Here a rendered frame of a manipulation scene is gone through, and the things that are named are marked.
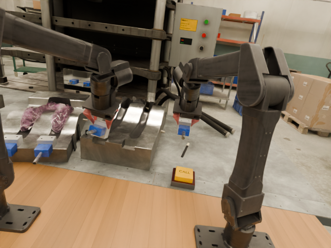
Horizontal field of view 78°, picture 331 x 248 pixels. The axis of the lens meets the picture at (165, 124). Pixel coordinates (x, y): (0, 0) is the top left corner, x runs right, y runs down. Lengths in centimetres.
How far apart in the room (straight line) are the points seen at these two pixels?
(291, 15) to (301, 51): 114
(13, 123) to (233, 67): 83
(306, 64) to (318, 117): 409
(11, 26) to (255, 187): 59
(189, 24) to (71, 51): 105
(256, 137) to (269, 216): 35
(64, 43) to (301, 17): 777
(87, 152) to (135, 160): 18
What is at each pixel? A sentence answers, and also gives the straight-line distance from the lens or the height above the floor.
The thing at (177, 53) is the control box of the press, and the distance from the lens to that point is 149.
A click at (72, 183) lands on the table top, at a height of 80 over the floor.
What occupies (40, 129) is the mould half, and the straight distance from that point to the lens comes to 94.
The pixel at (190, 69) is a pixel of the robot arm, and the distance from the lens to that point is 62.
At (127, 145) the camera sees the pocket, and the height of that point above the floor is 86.
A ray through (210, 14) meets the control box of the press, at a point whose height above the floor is 142.
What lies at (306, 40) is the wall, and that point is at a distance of 816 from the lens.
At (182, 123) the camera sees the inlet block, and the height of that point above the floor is 95.
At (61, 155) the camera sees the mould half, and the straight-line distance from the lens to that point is 81.
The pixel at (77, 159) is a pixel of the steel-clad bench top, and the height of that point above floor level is 80.
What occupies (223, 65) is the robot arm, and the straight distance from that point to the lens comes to 53.
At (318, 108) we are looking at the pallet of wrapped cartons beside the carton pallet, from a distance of 432.
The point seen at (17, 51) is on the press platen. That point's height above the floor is 103.
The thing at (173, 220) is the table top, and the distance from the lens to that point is 62.
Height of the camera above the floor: 125
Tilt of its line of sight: 23 degrees down
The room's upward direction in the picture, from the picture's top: 8 degrees clockwise
